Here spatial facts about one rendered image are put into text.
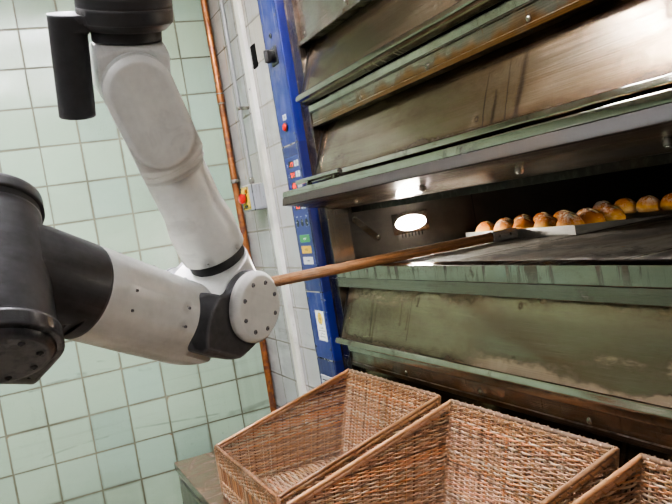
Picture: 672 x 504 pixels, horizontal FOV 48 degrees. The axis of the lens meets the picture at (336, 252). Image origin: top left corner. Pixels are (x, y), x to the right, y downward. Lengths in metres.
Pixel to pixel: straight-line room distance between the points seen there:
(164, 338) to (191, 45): 2.67
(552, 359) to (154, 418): 2.02
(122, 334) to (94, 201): 2.46
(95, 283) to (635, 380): 1.00
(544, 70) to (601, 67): 0.16
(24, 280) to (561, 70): 1.08
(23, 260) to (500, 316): 1.28
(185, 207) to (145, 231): 2.40
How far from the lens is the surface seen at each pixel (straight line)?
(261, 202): 2.94
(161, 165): 0.74
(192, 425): 3.29
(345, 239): 2.46
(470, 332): 1.82
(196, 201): 0.78
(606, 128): 1.17
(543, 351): 1.61
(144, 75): 0.72
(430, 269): 1.91
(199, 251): 0.80
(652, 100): 1.12
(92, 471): 3.26
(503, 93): 1.59
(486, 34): 1.63
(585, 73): 1.40
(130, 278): 0.71
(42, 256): 0.65
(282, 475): 2.38
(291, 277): 2.04
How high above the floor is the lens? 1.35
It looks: 3 degrees down
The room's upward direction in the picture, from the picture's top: 9 degrees counter-clockwise
